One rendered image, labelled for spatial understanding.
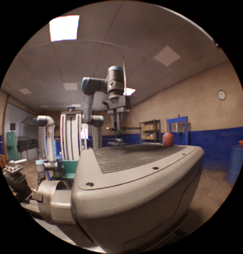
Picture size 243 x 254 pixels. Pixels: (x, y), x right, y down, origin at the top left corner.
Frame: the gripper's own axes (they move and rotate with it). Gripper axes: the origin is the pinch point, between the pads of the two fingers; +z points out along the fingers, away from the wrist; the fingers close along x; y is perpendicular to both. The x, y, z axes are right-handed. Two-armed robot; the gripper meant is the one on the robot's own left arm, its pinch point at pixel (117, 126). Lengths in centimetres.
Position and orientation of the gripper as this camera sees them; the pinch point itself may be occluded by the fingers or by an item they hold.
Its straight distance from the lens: 40.0
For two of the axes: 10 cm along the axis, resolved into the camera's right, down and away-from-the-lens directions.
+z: 0.4, 10.0, -0.7
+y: -5.4, -0.4, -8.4
